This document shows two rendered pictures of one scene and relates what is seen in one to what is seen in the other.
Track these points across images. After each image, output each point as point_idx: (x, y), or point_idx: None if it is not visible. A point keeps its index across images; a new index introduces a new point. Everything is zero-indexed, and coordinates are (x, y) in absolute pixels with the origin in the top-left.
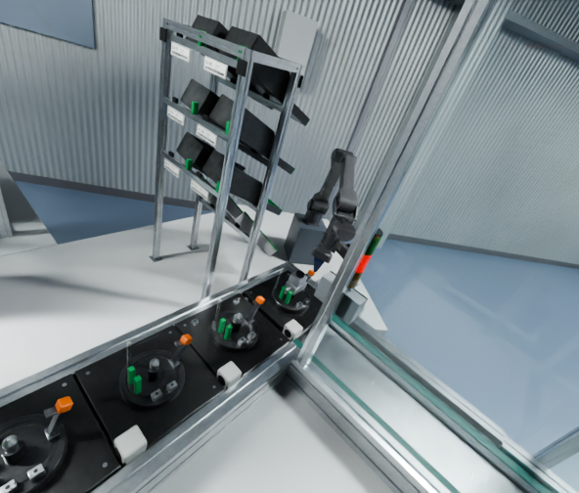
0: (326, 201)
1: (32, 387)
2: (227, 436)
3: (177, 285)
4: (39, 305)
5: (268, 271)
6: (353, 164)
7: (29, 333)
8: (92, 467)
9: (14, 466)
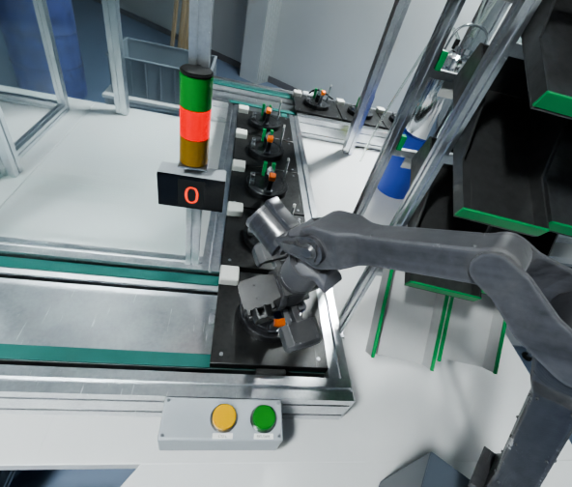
0: (488, 479)
1: (300, 166)
2: (205, 224)
3: (371, 283)
4: (376, 213)
5: (339, 341)
6: (456, 243)
7: (352, 202)
8: (241, 158)
9: (262, 145)
